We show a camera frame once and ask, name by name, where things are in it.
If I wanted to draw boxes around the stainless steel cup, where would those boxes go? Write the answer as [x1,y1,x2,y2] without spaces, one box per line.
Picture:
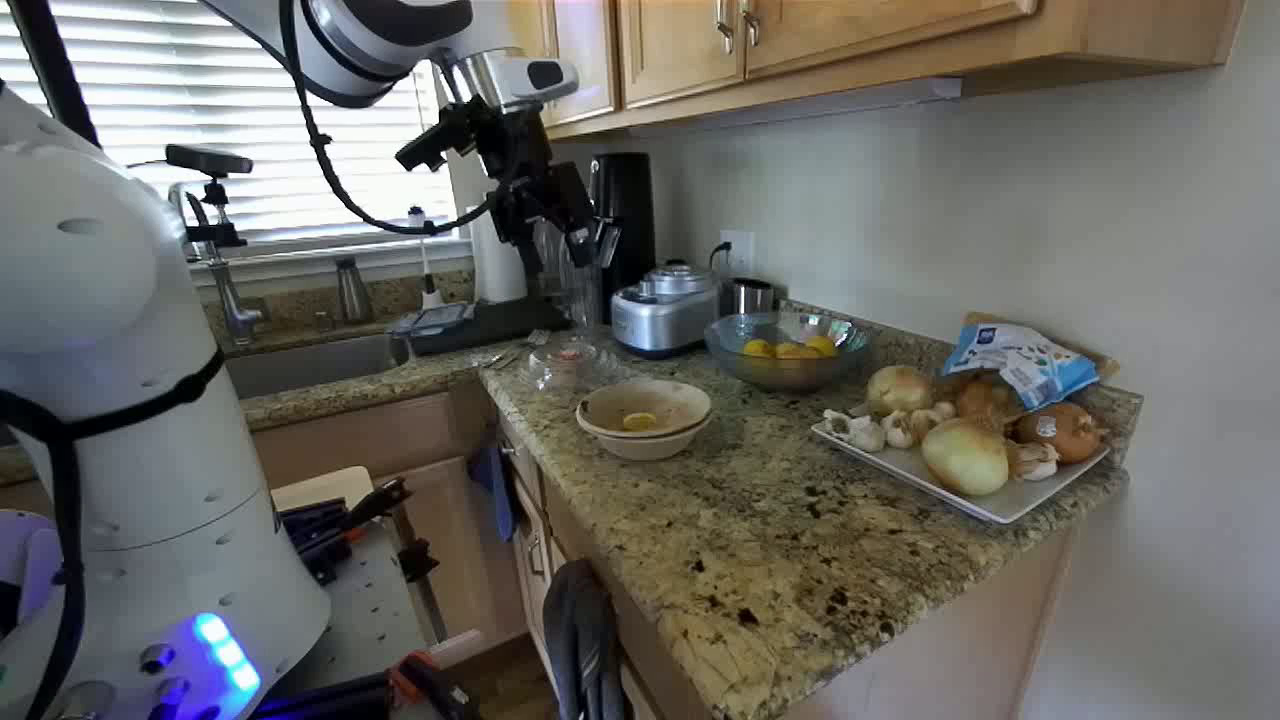
[716,277,791,323]

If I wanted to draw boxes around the clear plastic wrap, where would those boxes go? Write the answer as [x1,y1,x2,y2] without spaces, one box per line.
[516,328,613,395]

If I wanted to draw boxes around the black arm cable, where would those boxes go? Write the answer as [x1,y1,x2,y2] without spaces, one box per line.
[275,0,502,242]

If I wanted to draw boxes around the wooden cabinets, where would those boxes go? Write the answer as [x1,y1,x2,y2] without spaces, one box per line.
[254,378,535,655]
[505,0,1253,145]

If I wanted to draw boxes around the plain cream bowl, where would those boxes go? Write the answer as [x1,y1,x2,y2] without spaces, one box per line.
[582,411,716,469]

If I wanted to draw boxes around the white cart top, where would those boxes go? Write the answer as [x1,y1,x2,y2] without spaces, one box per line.
[273,464,443,698]

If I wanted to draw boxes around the black countertop tray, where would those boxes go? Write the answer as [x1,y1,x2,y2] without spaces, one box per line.
[393,291,574,361]

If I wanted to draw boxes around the dark hanging towel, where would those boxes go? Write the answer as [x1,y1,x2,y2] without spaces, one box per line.
[535,555,633,720]

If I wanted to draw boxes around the brown onion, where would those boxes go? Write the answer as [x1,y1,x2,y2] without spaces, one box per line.
[1018,402,1111,469]
[954,378,1030,437]

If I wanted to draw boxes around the blue hanging towel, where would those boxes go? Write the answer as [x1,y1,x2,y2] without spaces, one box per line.
[466,439,523,553]

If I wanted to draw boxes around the white paper towel roll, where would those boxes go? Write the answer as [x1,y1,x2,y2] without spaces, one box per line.
[443,145,535,307]

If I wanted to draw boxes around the wooden upper cabinets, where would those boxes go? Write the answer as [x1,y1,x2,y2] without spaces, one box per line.
[505,0,1253,145]

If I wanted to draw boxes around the kitchen sink basin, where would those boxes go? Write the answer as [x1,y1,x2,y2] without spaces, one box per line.
[222,323,412,402]

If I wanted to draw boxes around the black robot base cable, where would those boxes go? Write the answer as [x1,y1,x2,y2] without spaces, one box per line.
[0,347,231,720]

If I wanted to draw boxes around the wooden lower cabinets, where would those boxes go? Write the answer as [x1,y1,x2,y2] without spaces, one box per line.
[254,378,535,655]

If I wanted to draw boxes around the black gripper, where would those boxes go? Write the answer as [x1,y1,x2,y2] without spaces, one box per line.
[484,103,627,331]

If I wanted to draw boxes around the cream bowl with speckles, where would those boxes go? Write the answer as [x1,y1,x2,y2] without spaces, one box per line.
[574,378,716,452]

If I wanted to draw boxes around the white rectangular plate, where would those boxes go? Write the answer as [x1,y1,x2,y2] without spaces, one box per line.
[811,395,1115,529]

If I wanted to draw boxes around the black camera on stand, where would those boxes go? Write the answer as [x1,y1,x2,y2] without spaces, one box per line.
[159,141,255,255]

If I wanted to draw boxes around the dish soap bottle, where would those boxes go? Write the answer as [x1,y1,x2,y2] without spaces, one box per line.
[406,205,451,320]

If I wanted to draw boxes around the silver kitchen appliance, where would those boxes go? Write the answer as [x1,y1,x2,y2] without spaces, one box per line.
[607,262,724,361]

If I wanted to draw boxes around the white window blinds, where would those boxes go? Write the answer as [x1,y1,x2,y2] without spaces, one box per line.
[0,0,466,254]

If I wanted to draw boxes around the small pale yellow onion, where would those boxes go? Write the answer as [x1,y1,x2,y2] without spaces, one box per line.
[865,361,938,420]

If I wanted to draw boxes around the white wall outlet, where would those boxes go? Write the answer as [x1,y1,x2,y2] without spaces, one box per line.
[716,230,757,277]

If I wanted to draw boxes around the black clamp tool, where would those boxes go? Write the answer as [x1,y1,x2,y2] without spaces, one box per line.
[275,476,443,594]

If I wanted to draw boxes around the blue and white bag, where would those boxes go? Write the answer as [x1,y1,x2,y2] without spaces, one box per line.
[939,318,1110,418]

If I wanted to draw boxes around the black coffee maker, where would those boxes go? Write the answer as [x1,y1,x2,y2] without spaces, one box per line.
[584,147,659,303]

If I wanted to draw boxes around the large pale yellow onion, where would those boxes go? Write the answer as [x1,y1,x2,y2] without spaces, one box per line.
[918,418,1018,501]

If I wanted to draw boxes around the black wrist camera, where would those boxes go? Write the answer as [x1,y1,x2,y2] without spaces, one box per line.
[393,97,505,177]

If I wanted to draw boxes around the clear glass bowl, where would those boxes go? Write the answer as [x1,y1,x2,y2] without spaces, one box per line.
[700,307,873,395]

